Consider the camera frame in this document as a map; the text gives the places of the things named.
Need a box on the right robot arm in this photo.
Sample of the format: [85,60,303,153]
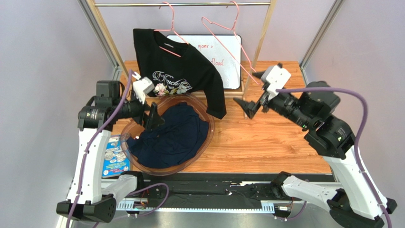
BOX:
[235,72,397,228]

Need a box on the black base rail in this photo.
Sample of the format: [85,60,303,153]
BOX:
[114,172,330,210]

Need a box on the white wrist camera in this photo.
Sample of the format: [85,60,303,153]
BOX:
[260,62,291,101]
[130,70,155,105]

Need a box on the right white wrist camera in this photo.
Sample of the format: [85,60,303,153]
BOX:
[260,62,291,101]

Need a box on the transparent brown plastic basin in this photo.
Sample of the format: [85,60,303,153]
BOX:
[120,94,215,176]

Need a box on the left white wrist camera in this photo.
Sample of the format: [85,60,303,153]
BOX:
[130,70,155,105]

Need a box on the blue illustrated booklet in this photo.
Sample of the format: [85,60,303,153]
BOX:
[101,135,131,178]

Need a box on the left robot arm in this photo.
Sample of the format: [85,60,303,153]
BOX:
[56,77,164,226]

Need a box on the aluminium frame post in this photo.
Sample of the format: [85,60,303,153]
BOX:
[299,0,345,70]
[78,0,120,70]

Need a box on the pink wire hanger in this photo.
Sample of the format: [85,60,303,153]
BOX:
[154,1,189,57]
[198,1,261,89]

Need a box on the metal hanging rod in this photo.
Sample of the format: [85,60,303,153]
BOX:
[94,2,271,7]

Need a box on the left aluminium frame post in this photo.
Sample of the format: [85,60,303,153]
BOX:
[78,0,120,70]

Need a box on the navy blue garment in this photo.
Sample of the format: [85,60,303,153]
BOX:
[126,102,209,169]

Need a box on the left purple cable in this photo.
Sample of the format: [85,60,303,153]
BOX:
[65,69,170,228]

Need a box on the whiteboard with red writing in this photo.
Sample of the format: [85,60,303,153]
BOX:
[166,35,242,89]

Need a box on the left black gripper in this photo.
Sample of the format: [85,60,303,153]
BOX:
[113,89,164,131]

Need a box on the wooden clothes rack frame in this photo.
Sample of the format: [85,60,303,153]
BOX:
[86,0,278,120]

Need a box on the black floral t-shirt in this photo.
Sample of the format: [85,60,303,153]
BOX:
[133,28,227,119]

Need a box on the right aluminium frame post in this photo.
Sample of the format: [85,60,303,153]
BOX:
[299,0,345,70]

